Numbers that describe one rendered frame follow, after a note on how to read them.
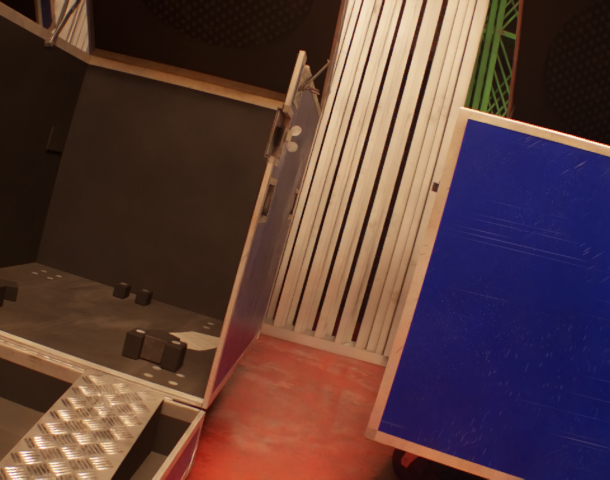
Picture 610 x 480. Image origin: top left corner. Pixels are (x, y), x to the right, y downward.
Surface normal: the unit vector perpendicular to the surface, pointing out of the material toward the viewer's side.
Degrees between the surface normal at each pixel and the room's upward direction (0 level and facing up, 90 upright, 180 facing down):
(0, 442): 1
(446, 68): 87
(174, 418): 91
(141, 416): 12
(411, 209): 87
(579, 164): 90
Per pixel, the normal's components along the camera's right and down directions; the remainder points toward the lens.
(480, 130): -0.33, -0.04
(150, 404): 0.26, -0.93
